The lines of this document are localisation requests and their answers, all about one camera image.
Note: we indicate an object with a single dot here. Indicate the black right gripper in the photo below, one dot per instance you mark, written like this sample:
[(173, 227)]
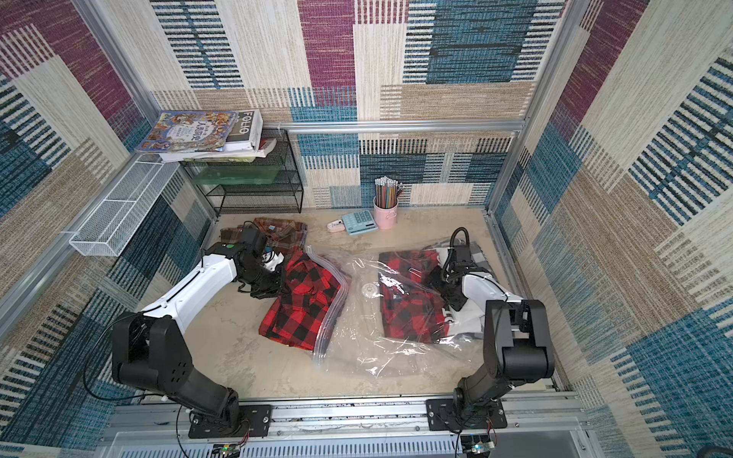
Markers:
[(441, 287)]

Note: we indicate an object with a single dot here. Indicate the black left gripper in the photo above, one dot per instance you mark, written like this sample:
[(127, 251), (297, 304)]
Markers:
[(274, 290)]

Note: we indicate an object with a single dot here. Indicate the red black plaid shirt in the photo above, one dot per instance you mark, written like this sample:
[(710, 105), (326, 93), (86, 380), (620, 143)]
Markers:
[(411, 310), (307, 293)]

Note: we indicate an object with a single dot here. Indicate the multicolour tartan shirt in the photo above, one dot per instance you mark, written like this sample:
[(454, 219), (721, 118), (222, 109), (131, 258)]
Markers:
[(284, 235)]

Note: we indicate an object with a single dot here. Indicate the clear plastic vacuum bag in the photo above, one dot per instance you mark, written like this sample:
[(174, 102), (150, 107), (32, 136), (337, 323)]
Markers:
[(352, 339)]

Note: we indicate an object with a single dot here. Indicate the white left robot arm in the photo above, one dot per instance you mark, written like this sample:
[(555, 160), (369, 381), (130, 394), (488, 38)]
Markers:
[(149, 351)]

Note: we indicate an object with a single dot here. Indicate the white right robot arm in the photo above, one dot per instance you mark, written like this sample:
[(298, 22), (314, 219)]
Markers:
[(517, 346)]

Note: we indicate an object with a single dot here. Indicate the grey white checked shirt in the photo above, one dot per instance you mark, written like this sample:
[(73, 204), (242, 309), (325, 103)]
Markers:
[(478, 252)]

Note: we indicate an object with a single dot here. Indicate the white folded shirt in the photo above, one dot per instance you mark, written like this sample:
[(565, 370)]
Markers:
[(470, 319)]

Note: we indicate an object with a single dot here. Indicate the pink metal pencil bucket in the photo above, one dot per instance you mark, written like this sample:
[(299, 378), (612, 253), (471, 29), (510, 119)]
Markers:
[(385, 218)]

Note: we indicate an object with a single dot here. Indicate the small white pink eraser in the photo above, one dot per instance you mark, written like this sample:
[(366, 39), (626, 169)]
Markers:
[(336, 226)]

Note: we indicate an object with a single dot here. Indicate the coloured pencils bundle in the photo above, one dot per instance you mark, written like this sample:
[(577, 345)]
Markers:
[(387, 192)]

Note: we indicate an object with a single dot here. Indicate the teal desk calculator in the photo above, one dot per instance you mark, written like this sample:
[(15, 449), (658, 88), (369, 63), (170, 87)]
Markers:
[(359, 223)]

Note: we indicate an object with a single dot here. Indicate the green flat box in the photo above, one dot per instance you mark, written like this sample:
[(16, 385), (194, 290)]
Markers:
[(237, 175)]

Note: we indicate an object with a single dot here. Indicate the black folio book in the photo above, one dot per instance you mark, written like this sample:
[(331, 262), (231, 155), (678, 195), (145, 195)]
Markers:
[(245, 143)]

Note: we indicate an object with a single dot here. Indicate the colourful illustrated book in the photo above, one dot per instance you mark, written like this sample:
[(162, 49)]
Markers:
[(189, 132)]

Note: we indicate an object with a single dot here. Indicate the black wire shelf rack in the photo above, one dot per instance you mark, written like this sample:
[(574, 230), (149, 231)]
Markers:
[(268, 185)]

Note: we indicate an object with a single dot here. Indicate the white wire mesh basket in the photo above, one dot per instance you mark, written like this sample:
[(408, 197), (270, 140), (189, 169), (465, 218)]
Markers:
[(113, 223)]

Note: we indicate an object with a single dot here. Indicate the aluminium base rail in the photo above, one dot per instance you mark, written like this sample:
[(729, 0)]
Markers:
[(526, 424)]

